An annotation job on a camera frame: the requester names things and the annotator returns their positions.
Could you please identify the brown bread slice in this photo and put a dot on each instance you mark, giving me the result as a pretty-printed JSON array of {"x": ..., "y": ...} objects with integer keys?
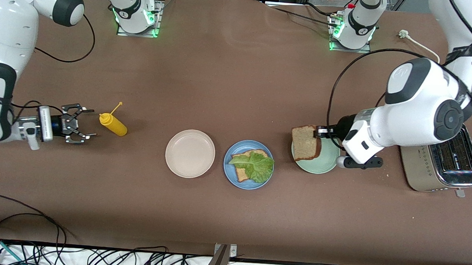
[
  {"x": 305, "y": 143},
  {"x": 242, "y": 175}
]

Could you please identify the blue round plate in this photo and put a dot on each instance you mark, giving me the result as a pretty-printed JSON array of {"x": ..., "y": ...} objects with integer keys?
[{"x": 230, "y": 174}]

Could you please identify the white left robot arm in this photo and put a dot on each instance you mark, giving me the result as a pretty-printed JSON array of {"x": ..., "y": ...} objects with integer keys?
[{"x": 423, "y": 102}]

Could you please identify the green round plate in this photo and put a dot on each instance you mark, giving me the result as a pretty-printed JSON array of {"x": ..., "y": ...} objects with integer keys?
[{"x": 323, "y": 163}]

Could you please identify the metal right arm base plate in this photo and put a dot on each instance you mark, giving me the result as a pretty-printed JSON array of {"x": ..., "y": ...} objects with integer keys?
[{"x": 158, "y": 19}]

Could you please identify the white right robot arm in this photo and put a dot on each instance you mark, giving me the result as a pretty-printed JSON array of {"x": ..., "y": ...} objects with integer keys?
[{"x": 6, "y": 35}]

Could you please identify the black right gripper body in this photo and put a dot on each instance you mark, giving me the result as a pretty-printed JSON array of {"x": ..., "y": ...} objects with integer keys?
[{"x": 59, "y": 124}]

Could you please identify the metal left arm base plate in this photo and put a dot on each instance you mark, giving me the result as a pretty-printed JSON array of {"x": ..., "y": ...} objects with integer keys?
[{"x": 332, "y": 46}]

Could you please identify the beige chrome toaster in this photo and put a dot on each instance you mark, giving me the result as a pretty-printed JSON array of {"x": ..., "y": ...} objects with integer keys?
[{"x": 432, "y": 169}]

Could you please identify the yellow mustard squeeze bottle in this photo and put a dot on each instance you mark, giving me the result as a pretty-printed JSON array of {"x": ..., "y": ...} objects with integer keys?
[{"x": 115, "y": 124}]

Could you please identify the green lettuce leaf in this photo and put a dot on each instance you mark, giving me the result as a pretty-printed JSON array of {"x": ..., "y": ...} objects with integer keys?
[{"x": 258, "y": 166}]

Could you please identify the beige round plate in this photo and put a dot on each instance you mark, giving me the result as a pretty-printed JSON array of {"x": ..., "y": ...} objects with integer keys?
[{"x": 190, "y": 153}]

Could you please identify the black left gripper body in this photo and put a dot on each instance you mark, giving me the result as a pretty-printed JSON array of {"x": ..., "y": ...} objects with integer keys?
[{"x": 344, "y": 127}]

